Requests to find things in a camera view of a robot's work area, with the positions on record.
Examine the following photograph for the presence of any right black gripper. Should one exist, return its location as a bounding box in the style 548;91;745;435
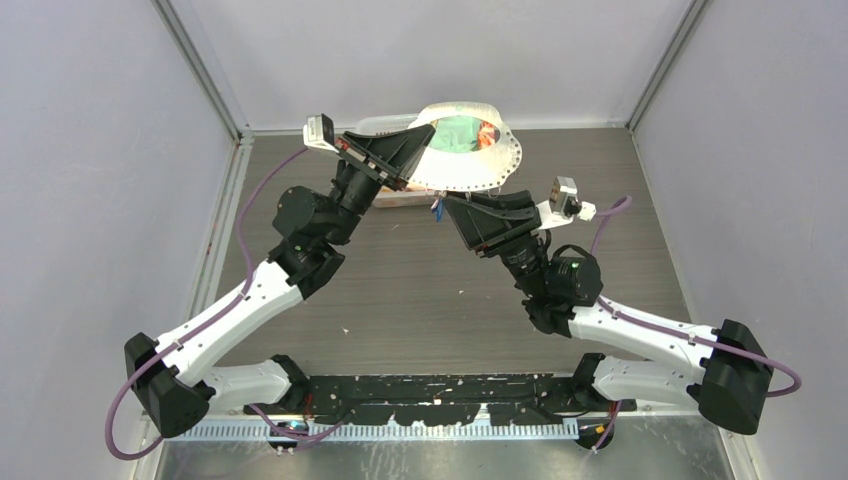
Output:
443;185;549;298

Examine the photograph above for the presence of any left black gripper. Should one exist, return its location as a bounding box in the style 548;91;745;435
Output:
325;124;434;246

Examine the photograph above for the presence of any perforated metal key plate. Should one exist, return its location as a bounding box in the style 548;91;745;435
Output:
409;101;523;192

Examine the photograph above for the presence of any blue plastic key tag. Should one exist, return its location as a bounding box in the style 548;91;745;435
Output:
430;198;444;222

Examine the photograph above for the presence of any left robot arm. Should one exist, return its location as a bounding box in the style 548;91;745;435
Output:
124;114;523;438

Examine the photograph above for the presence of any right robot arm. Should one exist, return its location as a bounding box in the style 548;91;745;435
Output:
440;191;776;435

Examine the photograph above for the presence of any white perforated plastic basket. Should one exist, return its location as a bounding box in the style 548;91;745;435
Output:
355;113;435;208

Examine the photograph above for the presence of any green patterned cloth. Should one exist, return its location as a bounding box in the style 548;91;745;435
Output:
428;115;481;153

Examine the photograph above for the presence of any orange patterned cloth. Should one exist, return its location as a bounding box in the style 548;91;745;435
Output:
477;121;500;150

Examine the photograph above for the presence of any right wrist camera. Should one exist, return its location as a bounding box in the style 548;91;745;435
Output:
536;176;597;230

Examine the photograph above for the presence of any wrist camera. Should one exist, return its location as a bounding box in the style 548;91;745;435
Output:
302;113;336;152
536;176;597;230

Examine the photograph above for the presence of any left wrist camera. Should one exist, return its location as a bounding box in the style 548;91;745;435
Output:
302;113;336;152

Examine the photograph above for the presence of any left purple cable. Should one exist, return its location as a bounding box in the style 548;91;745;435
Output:
104;146;313;462

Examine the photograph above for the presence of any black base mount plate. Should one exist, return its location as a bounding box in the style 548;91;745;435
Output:
244;355;615;427

